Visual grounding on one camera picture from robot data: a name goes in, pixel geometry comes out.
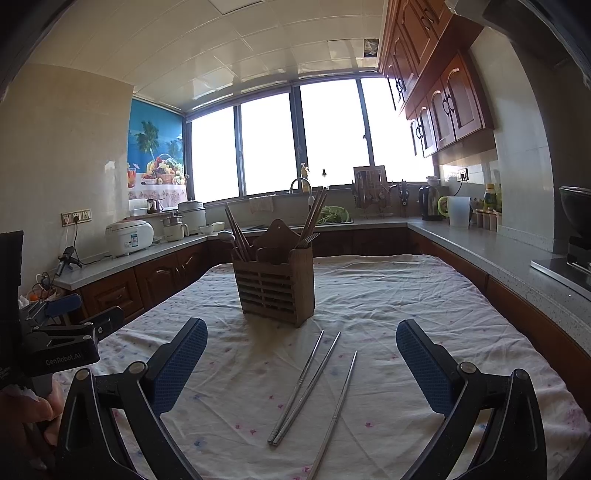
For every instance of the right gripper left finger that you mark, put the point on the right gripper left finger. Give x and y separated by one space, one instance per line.
90 445

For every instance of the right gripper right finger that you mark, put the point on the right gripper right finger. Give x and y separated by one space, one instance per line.
513 443

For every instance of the long bamboo chopstick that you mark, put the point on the long bamboo chopstick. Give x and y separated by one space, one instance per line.
316 209

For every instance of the steel fork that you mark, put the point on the steel fork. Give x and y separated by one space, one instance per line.
265 254
306 242

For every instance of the kitchen faucet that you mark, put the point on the kitchen faucet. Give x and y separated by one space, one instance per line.
304 186

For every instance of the left hand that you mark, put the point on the left hand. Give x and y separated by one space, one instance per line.
29 424

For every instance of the white floral tablecloth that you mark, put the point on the white floral tablecloth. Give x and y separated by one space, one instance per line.
236 392

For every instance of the white rice cooker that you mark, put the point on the white rice cooker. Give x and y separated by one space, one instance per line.
129 236

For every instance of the small white blender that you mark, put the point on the small white blender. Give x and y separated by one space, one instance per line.
174 228

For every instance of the white plastic jug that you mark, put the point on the white plastic jug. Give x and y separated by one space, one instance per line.
459 210

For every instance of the black electric kettle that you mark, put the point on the black electric kettle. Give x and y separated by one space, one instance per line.
428 201

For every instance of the white round cooker pot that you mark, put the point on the white round cooker pot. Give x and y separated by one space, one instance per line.
193 215

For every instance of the wooden utensil holder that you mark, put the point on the wooden utensil holder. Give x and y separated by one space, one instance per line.
283 290

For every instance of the knife rack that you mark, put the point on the knife rack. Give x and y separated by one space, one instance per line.
371 187

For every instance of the green vegetable colander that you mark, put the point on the green vegetable colander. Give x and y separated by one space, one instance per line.
333 215

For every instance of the fruit beach poster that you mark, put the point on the fruit beach poster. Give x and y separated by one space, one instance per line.
155 156

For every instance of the black wok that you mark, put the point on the black wok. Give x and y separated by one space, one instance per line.
576 202

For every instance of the upper wooden cabinets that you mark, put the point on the upper wooden cabinets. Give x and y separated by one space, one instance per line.
424 53

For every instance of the steel range hood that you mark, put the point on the steel range hood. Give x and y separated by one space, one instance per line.
553 31

